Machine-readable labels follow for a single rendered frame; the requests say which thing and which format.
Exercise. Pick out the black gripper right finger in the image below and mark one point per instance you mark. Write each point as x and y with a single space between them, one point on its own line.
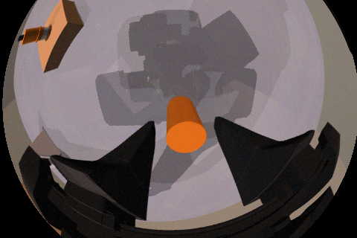
255 161

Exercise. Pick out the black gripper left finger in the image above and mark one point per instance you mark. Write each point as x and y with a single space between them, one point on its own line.
122 176

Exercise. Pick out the tan square block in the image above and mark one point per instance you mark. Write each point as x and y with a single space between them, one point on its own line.
65 24

